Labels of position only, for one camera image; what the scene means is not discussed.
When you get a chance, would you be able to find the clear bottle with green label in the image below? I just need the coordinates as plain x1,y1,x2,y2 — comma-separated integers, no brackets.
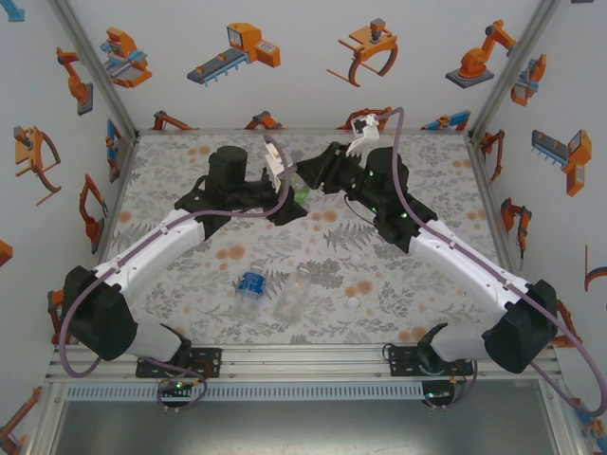
287,163,313,206

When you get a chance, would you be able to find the clear bottle with blue label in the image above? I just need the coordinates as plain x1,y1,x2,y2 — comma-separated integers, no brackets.
230,264,267,319

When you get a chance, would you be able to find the clear bottle without label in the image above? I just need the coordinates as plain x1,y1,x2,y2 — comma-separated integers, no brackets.
272,264,313,319

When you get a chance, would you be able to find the floral patterned table mat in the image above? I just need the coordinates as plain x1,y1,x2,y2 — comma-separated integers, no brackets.
97,132,525,346

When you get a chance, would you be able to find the aluminium back rail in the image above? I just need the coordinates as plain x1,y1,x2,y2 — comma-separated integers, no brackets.
136,126,474,137

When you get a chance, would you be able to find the aluminium side rail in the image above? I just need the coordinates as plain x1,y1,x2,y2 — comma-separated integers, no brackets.
467,135,540,342
92,135,141,266

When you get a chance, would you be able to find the aluminium front frame rail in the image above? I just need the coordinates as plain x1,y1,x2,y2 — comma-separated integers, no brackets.
45,343,565,384

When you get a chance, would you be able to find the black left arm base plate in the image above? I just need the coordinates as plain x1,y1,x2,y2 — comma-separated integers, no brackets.
136,347,223,379

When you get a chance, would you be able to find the aluminium corner post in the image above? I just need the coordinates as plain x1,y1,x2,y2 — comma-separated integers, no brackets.
467,0,564,141
46,0,142,141

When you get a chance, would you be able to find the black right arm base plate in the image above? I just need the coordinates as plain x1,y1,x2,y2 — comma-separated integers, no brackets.
387,344,475,378

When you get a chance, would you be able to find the slotted grey cable duct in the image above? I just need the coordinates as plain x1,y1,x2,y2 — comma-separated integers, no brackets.
64,382,426,403

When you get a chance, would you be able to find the aluminium frame leg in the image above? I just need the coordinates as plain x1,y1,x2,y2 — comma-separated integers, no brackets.
538,378,587,455
26,378,67,455

